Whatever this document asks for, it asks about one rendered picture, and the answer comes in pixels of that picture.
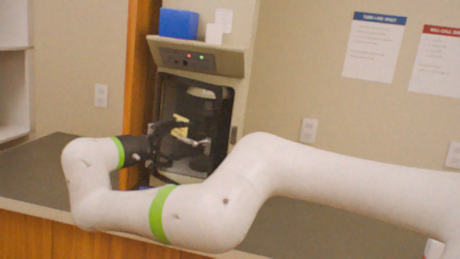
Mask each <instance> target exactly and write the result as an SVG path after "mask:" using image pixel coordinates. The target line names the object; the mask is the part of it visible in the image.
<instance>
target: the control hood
mask: <svg viewBox="0 0 460 259"><path fill-rule="evenodd" d="M147 42H148V45H149V48H150V51H151V54H152V57H153V59H154V62H155V65H161V66H167V67H171V68H181V69H186V70H191V71H200V72H204V73H214V74H219V75H229V76H238V77H242V78H243V77H245V76H246V72H247V62H248V56H249V48H248V47H241V46H236V45H226V44H221V45H219V44H213V43H207V42H204V41H199V40H180V39H174V38H169V37H159V35H148V36H147ZM158 47H167V48H172V49H178V50H187V51H193V52H197V53H208V54H213V55H214V56H215V61H216V72H210V71H201V70H196V69H192V68H182V67H177V66H172V65H163V63H162V59H161V57H160V52H159V50H158Z"/></svg>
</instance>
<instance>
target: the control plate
mask: <svg viewBox="0 0 460 259"><path fill-rule="evenodd" d="M158 50H159V52H160V57H161V59H162V63H163V65H172V66H177V67H182V68H192V69H196V70H201V71H210V72H216V61H215V56H214V55H213V54H208V53H197V52H193V51H187V50H178V49H172V48H167V47H158ZM188 55H191V57H189V56H188ZM200 56H202V57H203V58H202V59H201V58H200ZM166 60H169V62H167V61H166ZM175 60H177V61H178V63H175V62H174V61H175ZM183 60H186V61H188V66H187V65H183ZM192 63H194V65H193V64H192ZM198 64H201V66H199V65H198ZM206 65H207V66H208V67H206Z"/></svg>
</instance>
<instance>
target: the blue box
mask: <svg viewBox="0 0 460 259"><path fill-rule="evenodd" d="M198 17H199V13H196V12H192V11H186V10H180V9H168V8H162V7H161V8H160V25H159V37H169V38H174V39H180V40H196V38H197V31H198Z"/></svg>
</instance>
